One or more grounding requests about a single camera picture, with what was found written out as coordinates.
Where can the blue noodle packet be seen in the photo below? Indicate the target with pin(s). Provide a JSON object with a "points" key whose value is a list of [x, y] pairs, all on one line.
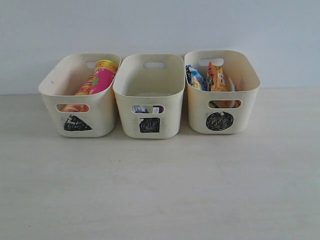
{"points": [[195, 79]]}

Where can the orange noodle packet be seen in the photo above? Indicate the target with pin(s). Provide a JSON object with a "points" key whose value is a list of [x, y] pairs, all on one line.
{"points": [[218, 81]]}

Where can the purple juice carton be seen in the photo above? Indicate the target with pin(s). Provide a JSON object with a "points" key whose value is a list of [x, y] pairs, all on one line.
{"points": [[157, 109]]}

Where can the white blue milk carton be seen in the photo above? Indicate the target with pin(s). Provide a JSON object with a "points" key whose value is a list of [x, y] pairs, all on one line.
{"points": [[140, 109]]}

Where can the yellow Lays chips can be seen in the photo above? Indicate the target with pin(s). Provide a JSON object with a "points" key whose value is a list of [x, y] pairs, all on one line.
{"points": [[75, 108]]}

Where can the left cream plastic bin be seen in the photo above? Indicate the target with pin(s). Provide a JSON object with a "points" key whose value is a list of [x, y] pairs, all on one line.
{"points": [[59, 89]]}

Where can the middle cream plastic bin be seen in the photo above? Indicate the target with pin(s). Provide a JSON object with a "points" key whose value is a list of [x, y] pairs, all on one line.
{"points": [[150, 80]]}

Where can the pink Lays chips can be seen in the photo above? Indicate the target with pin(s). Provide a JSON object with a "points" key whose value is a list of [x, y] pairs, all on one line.
{"points": [[104, 74]]}

